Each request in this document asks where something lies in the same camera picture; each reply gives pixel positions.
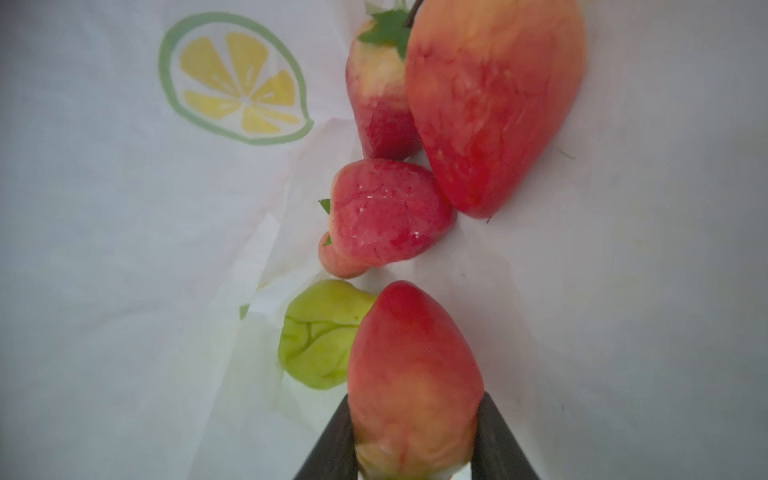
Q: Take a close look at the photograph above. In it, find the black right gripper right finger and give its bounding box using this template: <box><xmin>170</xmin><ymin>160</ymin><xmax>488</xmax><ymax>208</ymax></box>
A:
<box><xmin>471</xmin><ymin>392</ymin><xmax>540</xmax><ymax>480</ymax></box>

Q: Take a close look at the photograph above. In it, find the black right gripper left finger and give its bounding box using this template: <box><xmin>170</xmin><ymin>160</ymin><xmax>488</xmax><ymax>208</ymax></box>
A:
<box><xmin>293</xmin><ymin>395</ymin><xmax>359</xmax><ymax>480</ymax></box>

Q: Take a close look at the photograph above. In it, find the red-yellow fake strawberry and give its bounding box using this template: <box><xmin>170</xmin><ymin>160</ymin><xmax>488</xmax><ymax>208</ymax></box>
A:
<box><xmin>347</xmin><ymin>281</ymin><xmax>485</xmax><ymax>479</ymax></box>

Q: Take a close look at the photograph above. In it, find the green fake pear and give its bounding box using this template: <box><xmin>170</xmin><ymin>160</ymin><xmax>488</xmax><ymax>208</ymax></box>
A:
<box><xmin>277</xmin><ymin>279</ymin><xmax>378</xmax><ymax>390</ymax></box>

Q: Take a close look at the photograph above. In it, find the small pink fake fruit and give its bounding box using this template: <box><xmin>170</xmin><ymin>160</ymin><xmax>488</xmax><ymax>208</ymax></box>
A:
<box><xmin>318</xmin><ymin>231</ymin><xmax>369</xmax><ymax>279</ymax></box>

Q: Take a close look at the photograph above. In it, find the white lemon-print plastic bag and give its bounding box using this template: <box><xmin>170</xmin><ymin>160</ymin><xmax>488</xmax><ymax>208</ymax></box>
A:
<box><xmin>1</xmin><ymin>1</ymin><xmax>767</xmax><ymax>479</ymax></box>

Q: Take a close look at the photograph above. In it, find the large red fake apple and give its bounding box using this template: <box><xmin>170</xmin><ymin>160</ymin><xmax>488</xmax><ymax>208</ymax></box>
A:
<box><xmin>405</xmin><ymin>1</ymin><xmax>587</xmax><ymax>219</ymax></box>

